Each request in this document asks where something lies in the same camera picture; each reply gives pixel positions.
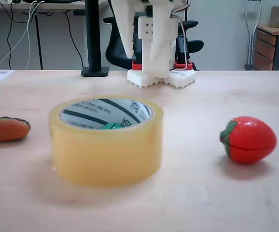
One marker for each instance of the green toy cucumber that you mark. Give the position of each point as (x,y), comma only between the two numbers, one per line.
(111,126)

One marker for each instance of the black office chair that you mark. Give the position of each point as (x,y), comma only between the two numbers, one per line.
(114,55)

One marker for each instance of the black pole stand with base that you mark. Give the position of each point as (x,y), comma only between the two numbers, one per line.
(92,36)

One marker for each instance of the background desk with black legs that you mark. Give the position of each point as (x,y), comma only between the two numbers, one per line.
(38,36)

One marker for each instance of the grey metal crutch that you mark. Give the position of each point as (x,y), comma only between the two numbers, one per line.
(250,43)

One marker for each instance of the brown drawer cabinet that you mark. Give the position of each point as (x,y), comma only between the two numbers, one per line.
(262,48)

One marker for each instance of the yellow packing tape roll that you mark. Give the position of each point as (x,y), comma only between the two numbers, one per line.
(105,157)

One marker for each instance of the red toy strawberry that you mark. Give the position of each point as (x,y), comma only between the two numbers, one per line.
(250,140)

